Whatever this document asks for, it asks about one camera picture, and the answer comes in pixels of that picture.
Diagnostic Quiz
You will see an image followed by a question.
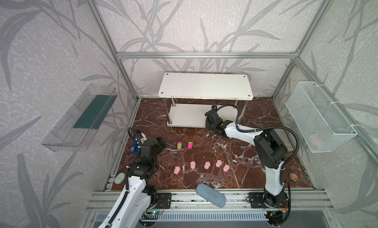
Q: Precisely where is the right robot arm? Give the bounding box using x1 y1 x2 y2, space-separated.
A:
205 108 300 202

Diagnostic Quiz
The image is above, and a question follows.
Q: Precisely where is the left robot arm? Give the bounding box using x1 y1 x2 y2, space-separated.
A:
99 137 166 228

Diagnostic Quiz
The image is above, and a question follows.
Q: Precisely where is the white two-tier shelf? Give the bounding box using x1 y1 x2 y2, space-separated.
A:
158 73 254 128

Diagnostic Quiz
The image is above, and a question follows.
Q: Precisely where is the pink toy pig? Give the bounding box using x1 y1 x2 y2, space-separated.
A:
174 166 181 174
222 164 230 172
190 161 196 170
215 160 223 168
204 161 211 170

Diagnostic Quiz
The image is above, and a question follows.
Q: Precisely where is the pale green round disc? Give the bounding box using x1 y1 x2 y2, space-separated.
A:
114 172 126 185

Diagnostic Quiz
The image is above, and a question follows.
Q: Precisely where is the grey blue oval pad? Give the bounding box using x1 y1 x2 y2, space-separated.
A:
196 184 226 208

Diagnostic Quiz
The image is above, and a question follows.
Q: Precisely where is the small round orange object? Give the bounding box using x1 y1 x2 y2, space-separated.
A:
289 172 298 182

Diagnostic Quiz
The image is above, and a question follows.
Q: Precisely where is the pink toy in basket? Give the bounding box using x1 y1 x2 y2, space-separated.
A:
309 133 324 147

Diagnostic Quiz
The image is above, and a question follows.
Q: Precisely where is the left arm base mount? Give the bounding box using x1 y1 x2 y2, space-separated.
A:
149 193 172 209

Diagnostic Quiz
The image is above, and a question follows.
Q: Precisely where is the clear plastic wall bin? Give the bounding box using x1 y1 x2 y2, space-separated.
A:
41 84 118 152

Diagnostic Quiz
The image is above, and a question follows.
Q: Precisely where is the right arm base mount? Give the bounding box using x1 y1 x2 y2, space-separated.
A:
245 192 289 209

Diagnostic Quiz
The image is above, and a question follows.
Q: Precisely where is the white wire mesh basket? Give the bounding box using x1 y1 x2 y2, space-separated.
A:
285 81 358 153

